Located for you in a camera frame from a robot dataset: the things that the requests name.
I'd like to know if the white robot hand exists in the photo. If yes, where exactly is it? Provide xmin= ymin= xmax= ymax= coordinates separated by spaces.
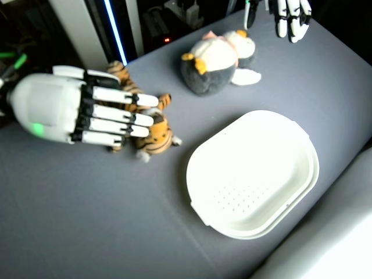
xmin=243 ymin=0 xmax=312 ymax=44
xmin=6 ymin=65 xmax=160 ymax=147

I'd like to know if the grey white penguin plush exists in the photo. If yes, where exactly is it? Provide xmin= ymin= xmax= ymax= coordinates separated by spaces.
xmin=180 ymin=30 xmax=262 ymax=97

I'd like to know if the white oval plastic basin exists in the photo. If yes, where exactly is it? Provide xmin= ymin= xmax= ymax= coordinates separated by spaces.
xmin=185 ymin=109 xmax=320 ymax=241

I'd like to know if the striped tiger plush toy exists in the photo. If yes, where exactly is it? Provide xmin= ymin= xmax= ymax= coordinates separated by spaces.
xmin=106 ymin=60 xmax=183 ymax=163

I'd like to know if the grey table cloth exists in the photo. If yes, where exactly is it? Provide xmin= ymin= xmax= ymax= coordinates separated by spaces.
xmin=0 ymin=8 xmax=372 ymax=279

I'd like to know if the white pillar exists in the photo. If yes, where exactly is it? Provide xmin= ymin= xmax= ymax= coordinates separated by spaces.
xmin=48 ymin=0 xmax=145 ymax=69

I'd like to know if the black device with red light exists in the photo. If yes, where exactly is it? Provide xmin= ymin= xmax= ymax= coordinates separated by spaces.
xmin=139 ymin=0 xmax=206 ymax=56

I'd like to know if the white rounded panel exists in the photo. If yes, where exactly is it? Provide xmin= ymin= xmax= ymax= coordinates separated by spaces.
xmin=249 ymin=145 xmax=372 ymax=279

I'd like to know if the blue light strip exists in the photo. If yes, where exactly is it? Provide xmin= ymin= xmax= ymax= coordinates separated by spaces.
xmin=103 ymin=0 xmax=128 ymax=66

